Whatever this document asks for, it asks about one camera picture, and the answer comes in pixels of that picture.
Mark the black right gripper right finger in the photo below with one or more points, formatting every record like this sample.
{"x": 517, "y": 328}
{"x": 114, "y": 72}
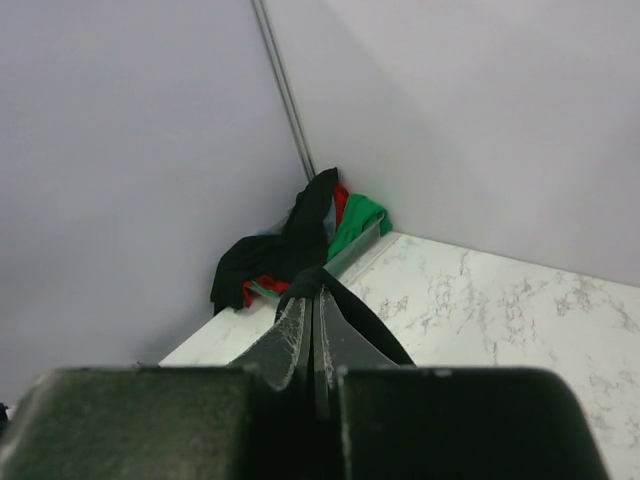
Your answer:
{"x": 443, "y": 422}

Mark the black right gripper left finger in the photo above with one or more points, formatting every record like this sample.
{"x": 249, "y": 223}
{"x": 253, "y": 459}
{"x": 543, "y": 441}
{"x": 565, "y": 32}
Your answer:
{"x": 153, "y": 422}

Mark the black t shirt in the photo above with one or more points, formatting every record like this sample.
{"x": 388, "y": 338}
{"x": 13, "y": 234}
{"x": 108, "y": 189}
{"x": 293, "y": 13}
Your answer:
{"x": 358, "y": 315}
{"x": 302, "y": 243}

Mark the clear plastic bin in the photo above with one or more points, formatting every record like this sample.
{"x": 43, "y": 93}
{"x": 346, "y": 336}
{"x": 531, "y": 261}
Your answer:
{"x": 338, "y": 264}

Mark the green t shirt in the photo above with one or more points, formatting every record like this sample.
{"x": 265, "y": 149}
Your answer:
{"x": 360, "y": 211}

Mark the red t shirt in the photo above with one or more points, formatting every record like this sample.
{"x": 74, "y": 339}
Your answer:
{"x": 340, "y": 197}

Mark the left aluminium frame post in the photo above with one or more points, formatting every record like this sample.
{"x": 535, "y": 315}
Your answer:
{"x": 285, "y": 90}

